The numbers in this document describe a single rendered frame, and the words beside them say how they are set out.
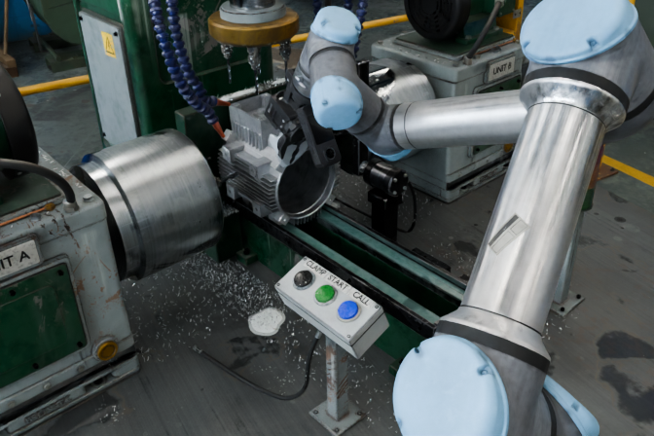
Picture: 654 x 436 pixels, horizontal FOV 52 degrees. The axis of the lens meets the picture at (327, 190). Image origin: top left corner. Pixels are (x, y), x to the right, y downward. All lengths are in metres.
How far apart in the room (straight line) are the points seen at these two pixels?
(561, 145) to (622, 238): 0.99
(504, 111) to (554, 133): 0.23
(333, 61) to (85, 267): 0.51
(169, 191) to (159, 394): 0.36
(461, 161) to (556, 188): 1.03
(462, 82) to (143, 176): 0.80
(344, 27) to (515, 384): 0.62
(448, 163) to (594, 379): 0.65
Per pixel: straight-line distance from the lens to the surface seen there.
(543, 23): 0.80
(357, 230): 1.41
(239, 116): 1.43
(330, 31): 1.06
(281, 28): 1.31
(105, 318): 1.22
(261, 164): 1.34
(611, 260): 1.63
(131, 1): 1.45
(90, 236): 1.13
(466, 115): 0.99
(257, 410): 1.21
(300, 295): 1.01
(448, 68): 1.61
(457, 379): 0.65
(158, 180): 1.21
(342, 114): 1.00
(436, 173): 1.73
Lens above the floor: 1.69
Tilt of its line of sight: 30 degrees down
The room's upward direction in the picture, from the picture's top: 1 degrees counter-clockwise
